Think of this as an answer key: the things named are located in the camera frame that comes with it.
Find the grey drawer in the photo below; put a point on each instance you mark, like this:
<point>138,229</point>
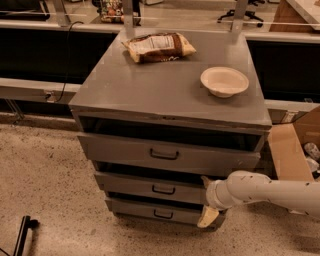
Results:
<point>153,188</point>
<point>165,155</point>
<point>163,212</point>

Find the grey bottom drawer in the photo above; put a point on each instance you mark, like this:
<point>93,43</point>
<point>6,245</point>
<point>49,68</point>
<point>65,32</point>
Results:
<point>163,212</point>

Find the colourful box on shelf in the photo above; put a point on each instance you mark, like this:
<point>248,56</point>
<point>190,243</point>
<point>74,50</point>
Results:
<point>111,11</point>

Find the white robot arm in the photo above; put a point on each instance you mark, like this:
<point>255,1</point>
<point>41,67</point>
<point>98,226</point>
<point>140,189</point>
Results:
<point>243,187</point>

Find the grey top drawer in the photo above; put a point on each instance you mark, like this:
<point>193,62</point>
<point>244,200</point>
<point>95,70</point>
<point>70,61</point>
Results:
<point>165,155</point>

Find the brown snack bag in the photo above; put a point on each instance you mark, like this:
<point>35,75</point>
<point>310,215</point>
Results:
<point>158,47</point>

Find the open cardboard box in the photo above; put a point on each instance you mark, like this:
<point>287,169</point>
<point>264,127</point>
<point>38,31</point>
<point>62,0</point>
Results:
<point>286,144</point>

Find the grey drawer cabinet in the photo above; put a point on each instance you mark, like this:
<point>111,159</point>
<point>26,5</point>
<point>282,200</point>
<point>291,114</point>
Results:
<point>167,102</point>

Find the white paper bowl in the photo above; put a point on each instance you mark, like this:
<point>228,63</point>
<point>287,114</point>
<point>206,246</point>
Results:
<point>224,82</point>

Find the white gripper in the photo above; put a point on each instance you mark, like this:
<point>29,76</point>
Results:
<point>212,195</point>

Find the wooden table corner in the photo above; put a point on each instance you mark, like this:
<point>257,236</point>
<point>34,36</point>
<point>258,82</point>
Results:
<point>287,19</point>

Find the black metal bar stand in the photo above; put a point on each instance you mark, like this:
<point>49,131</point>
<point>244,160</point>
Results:
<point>27,224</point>

